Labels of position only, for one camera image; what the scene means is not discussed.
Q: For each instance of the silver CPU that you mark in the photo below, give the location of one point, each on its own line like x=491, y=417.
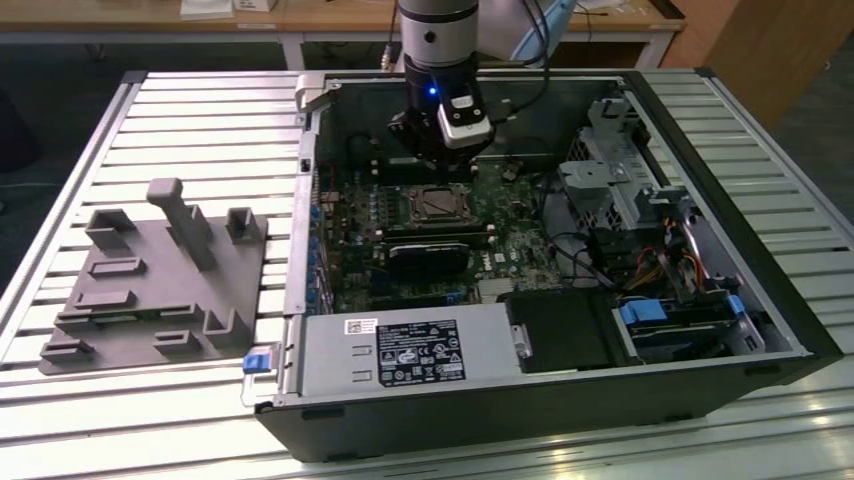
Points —
x=446, y=201

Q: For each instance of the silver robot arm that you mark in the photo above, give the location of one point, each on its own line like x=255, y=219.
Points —
x=434, y=30

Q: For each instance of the RAM slot with white clips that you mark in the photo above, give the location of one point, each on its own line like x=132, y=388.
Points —
x=434, y=231
x=434, y=238

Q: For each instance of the round silver coin battery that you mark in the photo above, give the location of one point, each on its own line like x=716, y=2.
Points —
x=508, y=173

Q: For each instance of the black graphics card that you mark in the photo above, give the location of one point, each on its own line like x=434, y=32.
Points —
x=427, y=262

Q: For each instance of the green motherboard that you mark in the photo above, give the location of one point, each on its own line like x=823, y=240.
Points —
x=520, y=250

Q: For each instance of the pale blue teach pendant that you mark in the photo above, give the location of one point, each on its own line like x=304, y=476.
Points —
x=556, y=30

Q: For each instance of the perforated metal drive cage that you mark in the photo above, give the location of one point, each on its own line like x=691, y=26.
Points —
x=594, y=200

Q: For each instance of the small silver chipset heatsink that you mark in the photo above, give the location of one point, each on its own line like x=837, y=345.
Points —
x=499, y=287

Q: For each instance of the white box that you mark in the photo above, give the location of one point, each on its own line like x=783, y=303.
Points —
x=207, y=10
x=253, y=5

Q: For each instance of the grey power supply with label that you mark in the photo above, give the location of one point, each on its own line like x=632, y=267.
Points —
x=334, y=360

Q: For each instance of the wooden desk with white legs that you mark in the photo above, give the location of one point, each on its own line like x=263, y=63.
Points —
x=133, y=25

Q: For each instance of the grey parts rack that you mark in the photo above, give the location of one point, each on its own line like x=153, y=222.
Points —
x=167, y=280

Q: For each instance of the hard disk in blue carrier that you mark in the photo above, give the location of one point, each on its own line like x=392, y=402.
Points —
x=643, y=312

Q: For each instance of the blue case latch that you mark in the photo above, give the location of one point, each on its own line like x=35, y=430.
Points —
x=256, y=363

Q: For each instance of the wooden cabinet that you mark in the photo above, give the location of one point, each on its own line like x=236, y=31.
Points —
x=767, y=50

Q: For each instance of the blue plastic clip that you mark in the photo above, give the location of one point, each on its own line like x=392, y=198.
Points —
x=735, y=306

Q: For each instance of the black open PC case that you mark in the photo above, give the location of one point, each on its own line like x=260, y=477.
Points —
x=467, y=425

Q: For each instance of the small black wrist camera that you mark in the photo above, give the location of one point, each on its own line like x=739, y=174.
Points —
x=400, y=124

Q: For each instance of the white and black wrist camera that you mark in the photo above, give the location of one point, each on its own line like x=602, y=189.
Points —
x=463, y=125

